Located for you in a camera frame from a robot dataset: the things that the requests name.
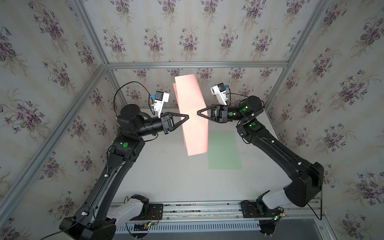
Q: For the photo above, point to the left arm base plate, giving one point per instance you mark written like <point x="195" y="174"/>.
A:
<point x="150" y="212"/>

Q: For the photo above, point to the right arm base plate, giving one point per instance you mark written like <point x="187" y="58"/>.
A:
<point x="259" y="210"/>

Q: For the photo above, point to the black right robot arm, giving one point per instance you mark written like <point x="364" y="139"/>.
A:
<point x="306" y="178"/>

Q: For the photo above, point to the green paper sheet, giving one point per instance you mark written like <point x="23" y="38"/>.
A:
<point x="223" y="152"/>

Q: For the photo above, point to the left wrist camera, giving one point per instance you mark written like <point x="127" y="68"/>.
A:
<point x="159" y="99"/>

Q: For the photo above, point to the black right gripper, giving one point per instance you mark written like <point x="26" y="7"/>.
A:
<point x="220" y="114"/>

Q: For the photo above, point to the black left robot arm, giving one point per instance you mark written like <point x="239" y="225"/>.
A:
<point x="94" y="221"/>

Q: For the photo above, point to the aluminium mounting rail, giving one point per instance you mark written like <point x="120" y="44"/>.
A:
<point x="227" y="211"/>

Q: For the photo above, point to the pink paper sheet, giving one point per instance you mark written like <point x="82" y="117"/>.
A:
<point x="190" y="100"/>

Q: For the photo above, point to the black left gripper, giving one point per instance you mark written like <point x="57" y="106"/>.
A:
<point x="166" y="121"/>

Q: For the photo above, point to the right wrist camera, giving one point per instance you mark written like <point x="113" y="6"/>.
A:
<point x="220" y="91"/>

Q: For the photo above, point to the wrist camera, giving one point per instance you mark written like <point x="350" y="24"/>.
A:
<point x="220" y="91"/>
<point x="159" y="99"/>

